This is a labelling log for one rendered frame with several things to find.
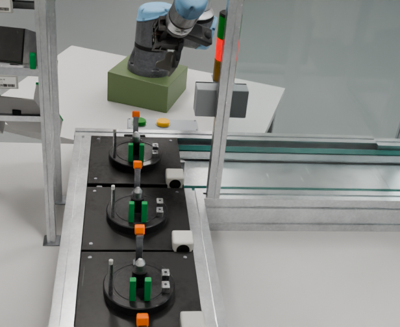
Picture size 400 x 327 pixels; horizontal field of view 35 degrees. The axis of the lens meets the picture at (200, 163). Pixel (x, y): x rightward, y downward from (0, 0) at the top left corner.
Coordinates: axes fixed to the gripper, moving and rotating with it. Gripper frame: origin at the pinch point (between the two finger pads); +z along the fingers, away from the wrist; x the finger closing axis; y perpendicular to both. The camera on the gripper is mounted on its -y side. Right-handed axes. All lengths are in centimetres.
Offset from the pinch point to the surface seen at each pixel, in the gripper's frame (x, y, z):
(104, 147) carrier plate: 29.5, 19.4, -2.1
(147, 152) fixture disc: 32.3, 9.2, -9.0
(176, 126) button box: 20.5, -3.0, 6.6
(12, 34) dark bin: 15, 43, -41
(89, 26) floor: -152, -11, 328
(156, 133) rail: 23.6, 3.8, 4.6
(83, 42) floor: -126, -3, 301
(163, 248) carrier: 59, 11, -34
